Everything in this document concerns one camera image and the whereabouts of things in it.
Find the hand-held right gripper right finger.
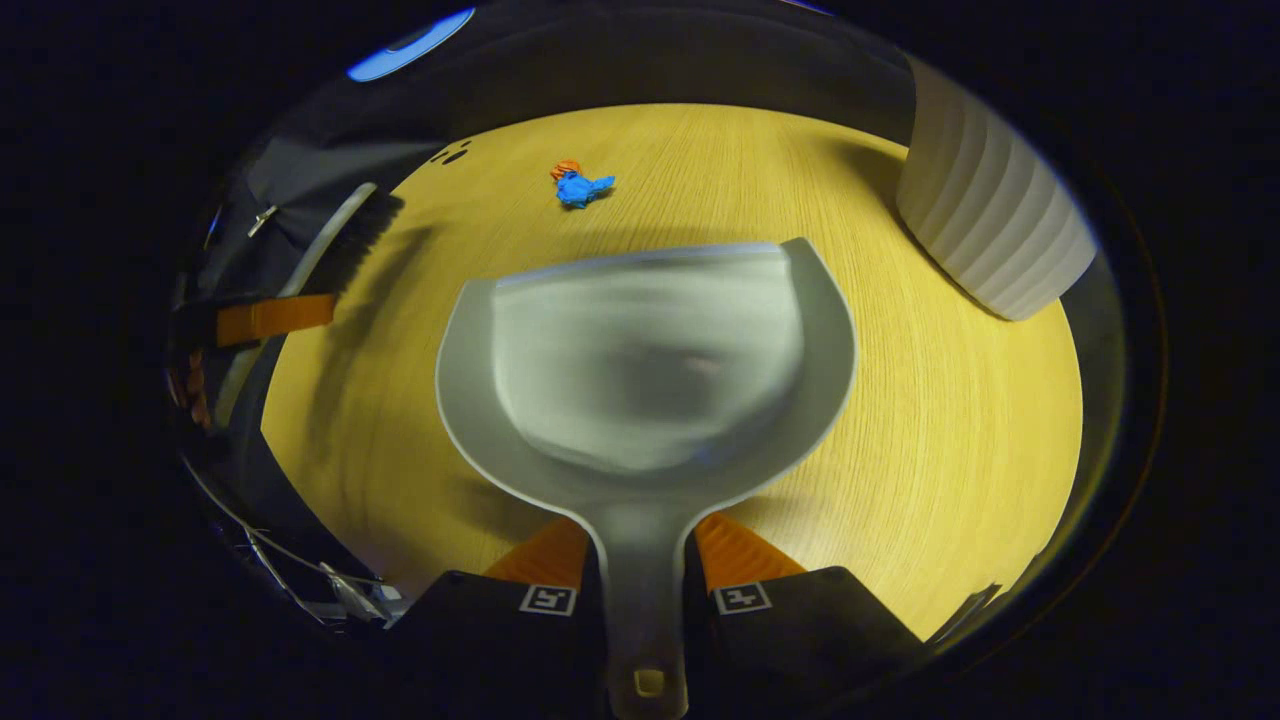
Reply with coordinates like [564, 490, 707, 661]
[685, 512, 931, 720]

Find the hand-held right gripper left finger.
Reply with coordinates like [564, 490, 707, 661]
[385, 515, 606, 720]

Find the small white broom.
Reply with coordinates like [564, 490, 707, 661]
[215, 182, 406, 431]

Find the white dustpan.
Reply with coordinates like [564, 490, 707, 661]
[435, 237, 859, 720]

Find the blue paper scrap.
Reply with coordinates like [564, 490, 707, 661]
[556, 171, 616, 209]

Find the white ribbed garbage bin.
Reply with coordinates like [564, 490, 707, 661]
[895, 55, 1099, 322]

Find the black backdrop cloth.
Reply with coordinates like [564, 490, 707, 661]
[165, 0, 1136, 641]

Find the thin white cable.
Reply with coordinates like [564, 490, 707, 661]
[185, 455, 401, 626]

